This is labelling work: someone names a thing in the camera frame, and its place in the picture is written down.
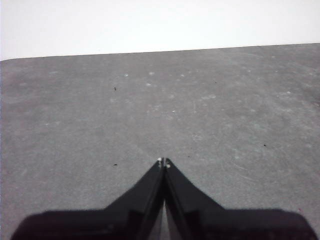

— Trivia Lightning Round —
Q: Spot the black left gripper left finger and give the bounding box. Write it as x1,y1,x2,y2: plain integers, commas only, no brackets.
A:
11,157,165,240

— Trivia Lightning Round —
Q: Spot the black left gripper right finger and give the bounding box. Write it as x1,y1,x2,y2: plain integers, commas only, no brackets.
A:
164,157,319,240

